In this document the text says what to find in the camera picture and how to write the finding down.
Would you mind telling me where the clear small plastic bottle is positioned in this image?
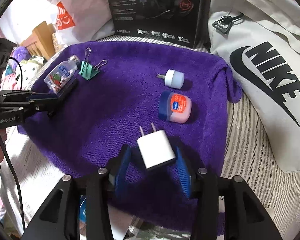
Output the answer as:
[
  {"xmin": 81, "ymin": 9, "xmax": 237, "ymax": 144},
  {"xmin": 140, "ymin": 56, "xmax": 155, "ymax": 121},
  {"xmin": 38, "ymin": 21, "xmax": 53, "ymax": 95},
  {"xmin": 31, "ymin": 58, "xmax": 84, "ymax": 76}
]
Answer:
[{"xmin": 44, "ymin": 55, "xmax": 80, "ymax": 94}]

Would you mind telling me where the mint green binder clip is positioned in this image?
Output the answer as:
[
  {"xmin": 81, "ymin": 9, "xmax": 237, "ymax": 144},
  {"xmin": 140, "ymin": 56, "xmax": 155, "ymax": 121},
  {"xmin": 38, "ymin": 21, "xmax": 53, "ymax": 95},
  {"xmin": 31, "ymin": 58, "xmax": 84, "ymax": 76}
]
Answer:
[{"xmin": 79, "ymin": 47, "xmax": 107, "ymax": 81}]

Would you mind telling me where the white USB wall charger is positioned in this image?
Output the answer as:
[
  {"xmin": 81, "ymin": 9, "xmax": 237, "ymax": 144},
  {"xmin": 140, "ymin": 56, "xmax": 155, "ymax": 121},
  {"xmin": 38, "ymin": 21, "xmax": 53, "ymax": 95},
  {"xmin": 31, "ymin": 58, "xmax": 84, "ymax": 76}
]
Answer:
[{"xmin": 137, "ymin": 122, "xmax": 175, "ymax": 170}]

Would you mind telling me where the pink Vaseline jar blue lid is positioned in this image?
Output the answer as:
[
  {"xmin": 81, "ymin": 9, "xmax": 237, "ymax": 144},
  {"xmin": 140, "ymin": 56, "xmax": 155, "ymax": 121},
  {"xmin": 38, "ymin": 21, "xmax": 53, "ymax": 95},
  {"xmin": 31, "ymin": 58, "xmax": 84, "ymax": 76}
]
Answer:
[{"xmin": 158, "ymin": 91, "xmax": 192, "ymax": 124}]

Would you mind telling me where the small white USB night light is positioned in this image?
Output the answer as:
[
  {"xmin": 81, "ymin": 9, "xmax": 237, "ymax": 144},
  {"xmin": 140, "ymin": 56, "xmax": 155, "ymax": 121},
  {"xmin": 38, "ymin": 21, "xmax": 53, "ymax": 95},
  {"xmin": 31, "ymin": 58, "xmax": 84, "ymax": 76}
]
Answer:
[{"xmin": 157, "ymin": 69, "xmax": 185, "ymax": 89}]

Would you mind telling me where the white blue cylindrical bottle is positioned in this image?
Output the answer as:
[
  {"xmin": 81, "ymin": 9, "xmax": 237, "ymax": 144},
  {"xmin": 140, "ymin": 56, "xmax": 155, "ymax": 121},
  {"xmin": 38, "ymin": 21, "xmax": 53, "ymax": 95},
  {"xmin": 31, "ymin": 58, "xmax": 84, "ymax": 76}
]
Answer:
[{"xmin": 79, "ymin": 196, "xmax": 86, "ymax": 223}]

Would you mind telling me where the pink striped blanket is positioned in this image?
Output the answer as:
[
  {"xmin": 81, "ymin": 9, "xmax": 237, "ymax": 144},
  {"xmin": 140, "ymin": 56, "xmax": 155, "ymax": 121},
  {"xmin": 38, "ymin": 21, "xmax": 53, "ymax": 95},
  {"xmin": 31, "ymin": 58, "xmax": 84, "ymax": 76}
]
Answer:
[{"xmin": 0, "ymin": 73, "xmax": 21, "ymax": 90}]

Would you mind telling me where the white plush toy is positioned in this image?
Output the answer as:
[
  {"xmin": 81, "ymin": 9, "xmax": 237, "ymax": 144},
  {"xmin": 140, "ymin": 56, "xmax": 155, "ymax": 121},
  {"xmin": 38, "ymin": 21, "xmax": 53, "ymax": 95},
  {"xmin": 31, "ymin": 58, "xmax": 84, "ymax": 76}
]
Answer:
[{"xmin": 4, "ymin": 56, "xmax": 46, "ymax": 91}]

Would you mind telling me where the purple plush toy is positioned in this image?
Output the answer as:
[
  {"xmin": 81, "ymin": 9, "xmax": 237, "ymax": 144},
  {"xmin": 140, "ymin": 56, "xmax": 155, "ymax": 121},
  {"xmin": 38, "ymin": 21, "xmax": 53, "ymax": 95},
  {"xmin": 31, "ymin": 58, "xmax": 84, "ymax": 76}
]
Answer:
[{"xmin": 11, "ymin": 46, "xmax": 31, "ymax": 62}]

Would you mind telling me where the striped white mattress cover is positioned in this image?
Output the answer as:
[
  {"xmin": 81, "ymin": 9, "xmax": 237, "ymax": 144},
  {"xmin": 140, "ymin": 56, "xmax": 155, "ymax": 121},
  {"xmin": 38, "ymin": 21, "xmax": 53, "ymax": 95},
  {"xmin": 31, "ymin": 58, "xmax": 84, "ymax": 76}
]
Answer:
[{"xmin": 101, "ymin": 37, "xmax": 300, "ymax": 239}]

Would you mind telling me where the newspaper sheet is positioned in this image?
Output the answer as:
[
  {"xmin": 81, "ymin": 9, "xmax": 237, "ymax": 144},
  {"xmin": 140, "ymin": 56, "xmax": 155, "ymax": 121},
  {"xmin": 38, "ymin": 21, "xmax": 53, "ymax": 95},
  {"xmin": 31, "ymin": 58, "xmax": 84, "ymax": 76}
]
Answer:
[{"xmin": 0, "ymin": 126, "xmax": 190, "ymax": 239}]

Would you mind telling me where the white Miniso plastic bag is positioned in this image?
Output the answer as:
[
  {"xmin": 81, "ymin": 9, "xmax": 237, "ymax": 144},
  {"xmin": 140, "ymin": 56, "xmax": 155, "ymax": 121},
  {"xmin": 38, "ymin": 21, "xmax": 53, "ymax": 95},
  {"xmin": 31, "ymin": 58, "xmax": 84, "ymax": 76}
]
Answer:
[{"xmin": 47, "ymin": 0, "xmax": 115, "ymax": 46}]

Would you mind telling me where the purple towel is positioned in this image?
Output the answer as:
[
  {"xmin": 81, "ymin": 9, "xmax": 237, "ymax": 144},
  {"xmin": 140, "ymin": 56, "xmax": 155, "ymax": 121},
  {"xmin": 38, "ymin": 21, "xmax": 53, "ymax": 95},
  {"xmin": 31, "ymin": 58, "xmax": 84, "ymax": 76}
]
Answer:
[{"xmin": 17, "ymin": 40, "xmax": 243, "ymax": 233}]

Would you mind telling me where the black headset box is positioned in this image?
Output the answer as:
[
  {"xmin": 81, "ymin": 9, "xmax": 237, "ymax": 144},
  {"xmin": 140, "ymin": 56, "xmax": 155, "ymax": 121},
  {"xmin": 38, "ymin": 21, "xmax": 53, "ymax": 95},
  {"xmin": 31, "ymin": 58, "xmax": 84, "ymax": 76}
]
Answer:
[{"xmin": 108, "ymin": 0, "xmax": 211, "ymax": 48}]

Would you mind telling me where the grey Nike waist bag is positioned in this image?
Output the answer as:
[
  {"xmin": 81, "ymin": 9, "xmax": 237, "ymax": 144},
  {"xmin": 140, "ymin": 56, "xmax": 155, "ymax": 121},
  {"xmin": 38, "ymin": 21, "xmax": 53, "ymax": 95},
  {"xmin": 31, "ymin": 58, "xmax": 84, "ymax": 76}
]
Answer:
[{"xmin": 209, "ymin": 0, "xmax": 300, "ymax": 173}]

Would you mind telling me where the black cable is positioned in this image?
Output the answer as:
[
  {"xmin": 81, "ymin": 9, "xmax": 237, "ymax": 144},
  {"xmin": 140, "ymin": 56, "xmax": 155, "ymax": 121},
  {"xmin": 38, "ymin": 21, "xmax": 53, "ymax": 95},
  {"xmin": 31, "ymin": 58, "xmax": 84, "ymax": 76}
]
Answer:
[{"xmin": 0, "ymin": 56, "xmax": 27, "ymax": 235}]

